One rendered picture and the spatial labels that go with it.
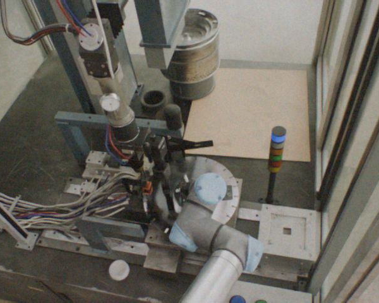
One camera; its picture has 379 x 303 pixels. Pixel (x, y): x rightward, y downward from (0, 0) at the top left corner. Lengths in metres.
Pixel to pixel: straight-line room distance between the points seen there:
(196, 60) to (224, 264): 1.07
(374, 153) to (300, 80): 1.34
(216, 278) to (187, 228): 0.16
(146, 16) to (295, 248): 0.86
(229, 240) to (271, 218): 0.45
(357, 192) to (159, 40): 0.77
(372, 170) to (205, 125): 1.13
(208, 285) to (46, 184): 1.12
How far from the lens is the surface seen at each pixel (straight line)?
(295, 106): 1.84
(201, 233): 0.87
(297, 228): 1.28
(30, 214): 1.66
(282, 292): 1.19
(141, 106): 1.61
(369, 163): 0.70
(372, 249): 0.74
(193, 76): 1.72
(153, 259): 1.32
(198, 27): 1.82
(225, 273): 0.79
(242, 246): 0.85
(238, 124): 1.74
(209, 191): 0.87
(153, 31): 1.22
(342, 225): 0.88
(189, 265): 1.37
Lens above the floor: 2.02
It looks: 51 degrees down
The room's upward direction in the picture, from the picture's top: 9 degrees counter-clockwise
